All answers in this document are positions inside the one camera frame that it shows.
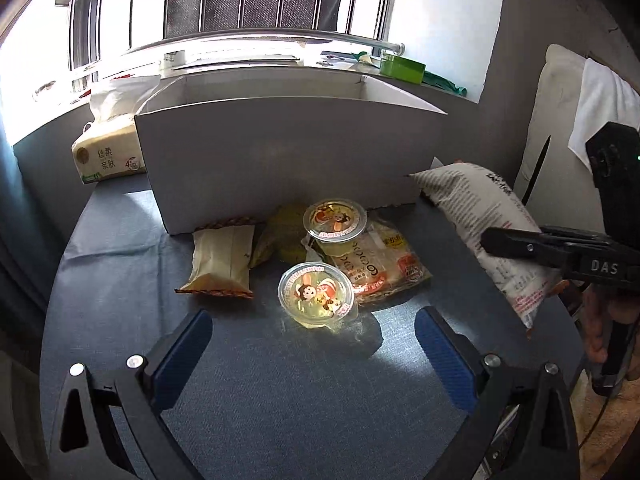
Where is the white long snack pack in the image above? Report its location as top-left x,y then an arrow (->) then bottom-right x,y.
412,162 -> 558,330

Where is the beige small cake pack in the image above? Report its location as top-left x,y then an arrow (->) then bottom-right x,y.
175,218 -> 255,299

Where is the round bread pack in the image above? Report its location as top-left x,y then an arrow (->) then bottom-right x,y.
303,216 -> 432,306

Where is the jelly cup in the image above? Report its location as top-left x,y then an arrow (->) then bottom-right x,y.
303,198 -> 368,257
278,261 -> 358,332

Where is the yellow green small pack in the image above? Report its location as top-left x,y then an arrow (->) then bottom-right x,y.
250,204 -> 307,269

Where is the person right hand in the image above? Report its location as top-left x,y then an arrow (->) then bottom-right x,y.
580,284 -> 639,365

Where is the white towel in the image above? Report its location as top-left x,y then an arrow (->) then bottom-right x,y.
567,58 -> 640,169

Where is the green wipes pack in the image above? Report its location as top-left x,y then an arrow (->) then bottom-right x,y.
422,70 -> 468,98

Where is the tissue paper pack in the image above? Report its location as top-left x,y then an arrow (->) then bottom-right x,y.
72,75 -> 160,184

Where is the white cardboard storage box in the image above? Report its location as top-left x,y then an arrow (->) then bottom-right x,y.
136,66 -> 446,234

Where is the green round tin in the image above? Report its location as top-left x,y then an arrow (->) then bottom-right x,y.
380,52 -> 425,84

